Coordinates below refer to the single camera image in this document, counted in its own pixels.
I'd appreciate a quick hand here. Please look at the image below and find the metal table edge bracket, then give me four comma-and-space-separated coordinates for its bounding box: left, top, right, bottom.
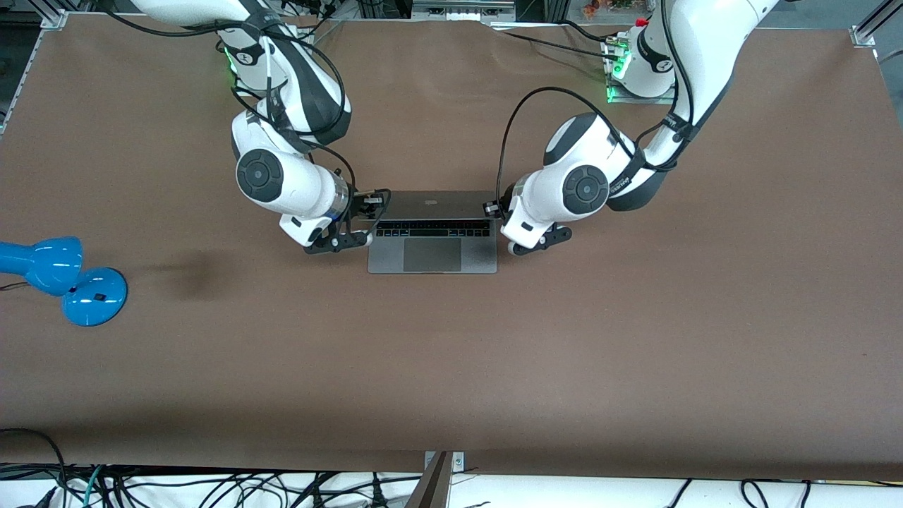
423, 451, 466, 480

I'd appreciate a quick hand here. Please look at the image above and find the brown paper table cover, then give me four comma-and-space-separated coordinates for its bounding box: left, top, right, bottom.
0, 13, 903, 482

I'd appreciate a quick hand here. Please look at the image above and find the aluminium frame profile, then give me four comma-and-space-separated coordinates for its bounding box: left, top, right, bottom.
849, 0, 903, 49
0, 0, 68, 136

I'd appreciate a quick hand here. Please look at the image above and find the black looped floor cable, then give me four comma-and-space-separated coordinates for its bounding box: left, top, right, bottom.
0, 428, 68, 508

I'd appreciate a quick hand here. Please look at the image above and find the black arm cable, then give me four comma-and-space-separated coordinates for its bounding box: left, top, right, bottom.
497, 0, 698, 207
95, 0, 357, 244

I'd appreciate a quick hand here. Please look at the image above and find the black base cable bundle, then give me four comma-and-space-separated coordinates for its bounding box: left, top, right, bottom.
279, 0, 344, 29

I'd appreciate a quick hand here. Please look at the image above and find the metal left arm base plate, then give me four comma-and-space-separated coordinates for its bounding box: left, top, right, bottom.
604, 34, 682, 106

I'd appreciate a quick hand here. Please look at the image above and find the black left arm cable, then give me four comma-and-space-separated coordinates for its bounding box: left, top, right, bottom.
497, 0, 698, 207

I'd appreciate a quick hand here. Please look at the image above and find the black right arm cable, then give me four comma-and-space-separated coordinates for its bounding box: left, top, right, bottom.
95, 0, 357, 244

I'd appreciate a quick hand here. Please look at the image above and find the grey laptop with black keyboard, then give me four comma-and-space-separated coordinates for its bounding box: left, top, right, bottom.
366, 190, 499, 275

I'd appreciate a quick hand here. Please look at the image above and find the grey power strip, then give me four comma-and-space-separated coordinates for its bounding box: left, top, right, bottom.
411, 0, 517, 23

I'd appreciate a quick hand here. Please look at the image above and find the long black base cable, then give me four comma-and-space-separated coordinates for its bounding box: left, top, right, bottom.
487, 25, 623, 63

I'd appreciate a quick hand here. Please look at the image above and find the blue desk lamp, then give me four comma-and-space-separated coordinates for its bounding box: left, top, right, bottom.
0, 236, 130, 328

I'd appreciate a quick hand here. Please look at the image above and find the teal cable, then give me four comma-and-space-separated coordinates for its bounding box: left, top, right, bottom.
82, 464, 107, 508

